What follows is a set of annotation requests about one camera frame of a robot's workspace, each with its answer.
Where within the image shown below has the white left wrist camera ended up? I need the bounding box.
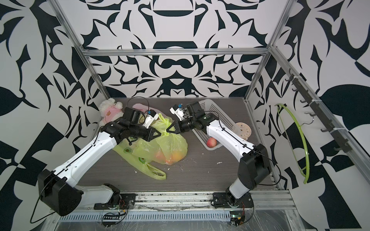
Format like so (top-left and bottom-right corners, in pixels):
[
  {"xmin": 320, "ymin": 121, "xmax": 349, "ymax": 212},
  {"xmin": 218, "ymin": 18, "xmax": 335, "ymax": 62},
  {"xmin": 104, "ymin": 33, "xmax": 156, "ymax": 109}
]
[{"xmin": 143, "ymin": 110, "xmax": 159, "ymax": 129}]

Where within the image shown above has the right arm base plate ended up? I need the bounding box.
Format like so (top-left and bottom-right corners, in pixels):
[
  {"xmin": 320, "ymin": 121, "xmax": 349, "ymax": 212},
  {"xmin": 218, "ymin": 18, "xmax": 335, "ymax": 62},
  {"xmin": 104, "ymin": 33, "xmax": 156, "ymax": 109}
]
[{"xmin": 211, "ymin": 192, "xmax": 254, "ymax": 208}]

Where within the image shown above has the green circuit board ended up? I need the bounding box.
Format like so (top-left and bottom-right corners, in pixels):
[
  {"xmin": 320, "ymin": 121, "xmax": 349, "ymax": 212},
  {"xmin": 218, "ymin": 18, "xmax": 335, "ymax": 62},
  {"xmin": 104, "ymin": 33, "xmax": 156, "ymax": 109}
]
[{"xmin": 230, "ymin": 211, "xmax": 245, "ymax": 227}]

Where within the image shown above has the beige round perforated disc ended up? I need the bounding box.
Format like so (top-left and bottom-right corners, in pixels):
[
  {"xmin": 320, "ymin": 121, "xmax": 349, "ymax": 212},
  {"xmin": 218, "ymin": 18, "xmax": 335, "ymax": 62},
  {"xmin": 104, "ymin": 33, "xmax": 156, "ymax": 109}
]
[{"xmin": 236, "ymin": 122, "xmax": 252, "ymax": 140}]

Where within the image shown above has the red peach basket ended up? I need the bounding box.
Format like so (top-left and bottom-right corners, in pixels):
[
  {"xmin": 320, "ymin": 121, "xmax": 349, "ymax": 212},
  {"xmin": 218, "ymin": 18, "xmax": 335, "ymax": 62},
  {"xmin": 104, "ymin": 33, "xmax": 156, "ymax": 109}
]
[
  {"xmin": 155, "ymin": 152, "xmax": 166, "ymax": 164},
  {"xmin": 206, "ymin": 137, "xmax": 217, "ymax": 148},
  {"xmin": 170, "ymin": 151, "xmax": 186, "ymax": 163}
]

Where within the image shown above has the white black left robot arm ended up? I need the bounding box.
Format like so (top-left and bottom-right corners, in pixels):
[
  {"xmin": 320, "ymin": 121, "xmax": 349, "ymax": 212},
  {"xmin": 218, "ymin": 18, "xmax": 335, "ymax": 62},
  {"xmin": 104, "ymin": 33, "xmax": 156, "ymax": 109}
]
[{"xmin": 38, "ymin": 107, "xmax": 161, "ymax": 216}]

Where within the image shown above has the green avocado print plastic bag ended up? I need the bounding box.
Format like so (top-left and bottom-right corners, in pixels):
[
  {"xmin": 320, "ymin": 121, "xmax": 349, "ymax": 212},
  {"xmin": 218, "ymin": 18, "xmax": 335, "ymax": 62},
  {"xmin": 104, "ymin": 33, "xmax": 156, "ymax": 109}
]
[{"xmin": 133, "ymin": 113, "xmax": 188, "ymax": 165}]

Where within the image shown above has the green hoop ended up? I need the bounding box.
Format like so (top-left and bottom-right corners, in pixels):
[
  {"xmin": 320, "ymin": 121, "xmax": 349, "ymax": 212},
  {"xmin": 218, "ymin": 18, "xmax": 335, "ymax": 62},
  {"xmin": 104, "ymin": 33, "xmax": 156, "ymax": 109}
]
[{"xmin": 275, "ymin": 104, "xmax": 310, "ymax": 184}]

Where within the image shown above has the black wall hook rail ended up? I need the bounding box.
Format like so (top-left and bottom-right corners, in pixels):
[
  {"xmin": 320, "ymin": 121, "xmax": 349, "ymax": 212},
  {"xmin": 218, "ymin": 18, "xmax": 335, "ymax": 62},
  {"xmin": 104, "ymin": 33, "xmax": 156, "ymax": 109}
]
[{"xmin": 287, "ymin": 70, "xmax": 353, "ymax": 153}]

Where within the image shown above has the white perforated plastic basket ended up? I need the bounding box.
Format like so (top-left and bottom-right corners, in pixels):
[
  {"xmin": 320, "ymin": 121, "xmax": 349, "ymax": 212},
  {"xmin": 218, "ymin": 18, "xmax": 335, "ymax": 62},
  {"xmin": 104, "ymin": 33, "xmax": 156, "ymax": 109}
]
[{"xmin": 192, "ymin": 99, "xmax": 241, "ymax": 151}]

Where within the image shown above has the white plush bear pink shirt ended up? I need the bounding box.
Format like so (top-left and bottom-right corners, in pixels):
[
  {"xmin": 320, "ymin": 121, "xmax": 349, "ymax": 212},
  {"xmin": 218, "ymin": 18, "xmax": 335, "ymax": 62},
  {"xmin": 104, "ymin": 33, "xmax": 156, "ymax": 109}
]
[{"xmin": 98, "ymin": 98, "xmax": 123, "ymax": 127}]

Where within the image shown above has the pink apple print plastic bag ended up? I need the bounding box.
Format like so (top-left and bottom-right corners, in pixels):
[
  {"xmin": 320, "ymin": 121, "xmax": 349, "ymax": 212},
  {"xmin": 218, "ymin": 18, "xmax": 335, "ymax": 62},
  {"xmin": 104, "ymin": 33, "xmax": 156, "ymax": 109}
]
[{"xmin": 132, "ymin": 103, "xmax": 161, "ymax": 114}]

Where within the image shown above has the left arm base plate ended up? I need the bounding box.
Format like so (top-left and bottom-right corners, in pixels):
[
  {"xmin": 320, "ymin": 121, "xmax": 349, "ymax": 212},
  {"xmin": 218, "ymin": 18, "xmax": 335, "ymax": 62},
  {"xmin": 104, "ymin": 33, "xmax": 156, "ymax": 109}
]
[{"xmin": 93, "ymin": 192, "xmax": 137, "ymax": 210}]

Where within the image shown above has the black connector block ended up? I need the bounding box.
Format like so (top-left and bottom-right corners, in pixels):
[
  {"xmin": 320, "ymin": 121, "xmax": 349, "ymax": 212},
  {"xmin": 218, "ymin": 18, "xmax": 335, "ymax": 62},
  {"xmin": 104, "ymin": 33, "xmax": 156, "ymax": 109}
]
[{"xmin": 101, "ymin": 213, "xmax": 127, "ymax": 227}]

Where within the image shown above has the red peach basket front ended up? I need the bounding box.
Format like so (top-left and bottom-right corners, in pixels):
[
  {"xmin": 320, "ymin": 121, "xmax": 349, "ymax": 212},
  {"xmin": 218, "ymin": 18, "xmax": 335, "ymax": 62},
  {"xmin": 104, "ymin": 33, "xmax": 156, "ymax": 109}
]
[{"xmin": 206, "ymin": 137, "xmax": 217, "ymax": 148}]

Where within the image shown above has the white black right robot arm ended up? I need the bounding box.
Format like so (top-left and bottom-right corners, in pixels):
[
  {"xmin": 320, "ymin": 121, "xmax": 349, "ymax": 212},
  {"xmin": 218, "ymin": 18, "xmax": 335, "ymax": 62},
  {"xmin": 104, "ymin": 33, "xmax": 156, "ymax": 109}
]
[{"xmin": 166, "ymin": 102, "xmax": 271, "ymax": 201}]

